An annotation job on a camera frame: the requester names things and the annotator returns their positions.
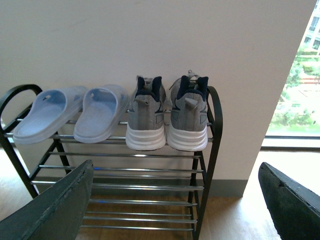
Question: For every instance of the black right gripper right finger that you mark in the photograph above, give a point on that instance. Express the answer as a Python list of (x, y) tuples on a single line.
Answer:
[(294, 209)]

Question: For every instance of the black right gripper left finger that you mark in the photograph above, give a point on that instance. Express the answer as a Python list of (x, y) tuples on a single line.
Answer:
[(57, 213)]

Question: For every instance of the grey knit sneaker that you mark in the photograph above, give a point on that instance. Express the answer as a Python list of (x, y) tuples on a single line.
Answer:
[(146, 122), (188, 118)]

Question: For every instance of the black metal shoe rack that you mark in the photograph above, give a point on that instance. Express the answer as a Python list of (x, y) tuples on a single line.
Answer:
[(136, 195)]

